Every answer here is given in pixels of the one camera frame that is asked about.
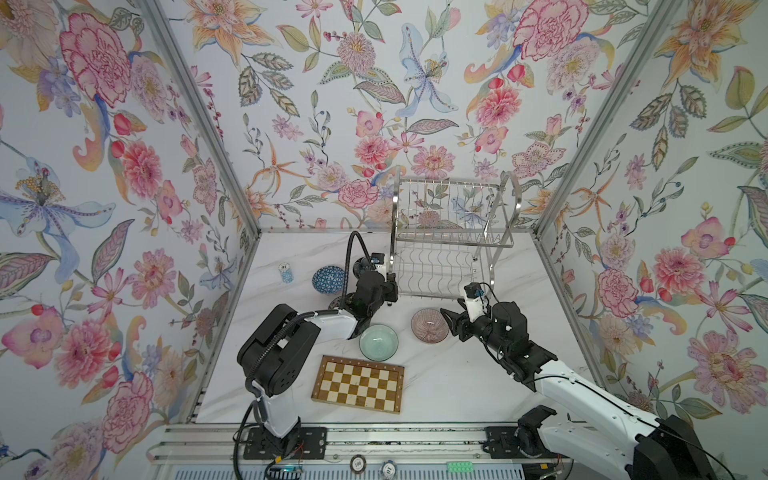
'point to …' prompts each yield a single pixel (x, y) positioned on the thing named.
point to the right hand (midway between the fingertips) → (450, 303)
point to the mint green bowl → (378, 342)
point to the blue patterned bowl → (329, 279)
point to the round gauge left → (358, 463)
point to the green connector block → (460, 466)
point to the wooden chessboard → (360, 384)
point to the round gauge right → (389, 469)
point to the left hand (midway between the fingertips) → (399, 276)
